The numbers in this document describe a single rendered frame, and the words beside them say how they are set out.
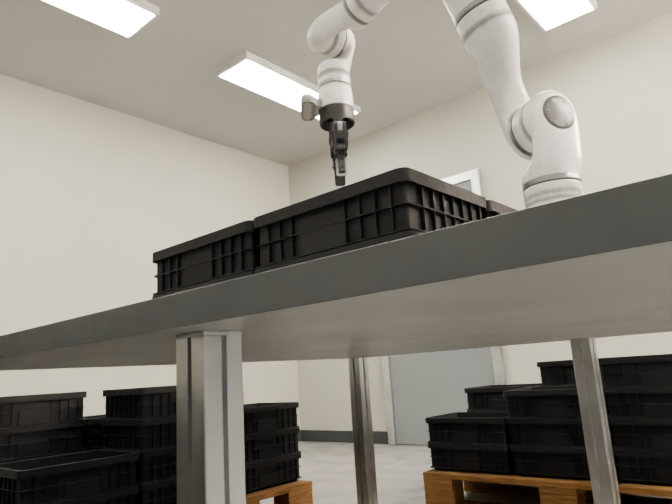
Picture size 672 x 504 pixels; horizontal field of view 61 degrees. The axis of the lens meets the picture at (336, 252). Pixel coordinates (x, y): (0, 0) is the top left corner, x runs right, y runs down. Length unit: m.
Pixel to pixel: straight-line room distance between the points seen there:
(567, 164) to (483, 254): 0.58
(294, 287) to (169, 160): 4.62
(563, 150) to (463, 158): 3.81
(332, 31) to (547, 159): 0.54
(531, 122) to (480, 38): 0.17
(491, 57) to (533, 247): 0.69
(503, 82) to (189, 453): 0.77
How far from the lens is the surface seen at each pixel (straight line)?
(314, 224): 1.09
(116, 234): 4.67
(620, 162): 4.30
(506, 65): 1.06
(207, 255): 1.34
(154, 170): 5.01
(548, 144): 0.98
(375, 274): 0.46
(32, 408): 2.49
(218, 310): 0.61
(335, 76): 1.24
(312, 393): 5.55
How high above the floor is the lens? 0.60
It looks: 12 degrees up
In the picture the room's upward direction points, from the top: 4 degrees counter-clockwise
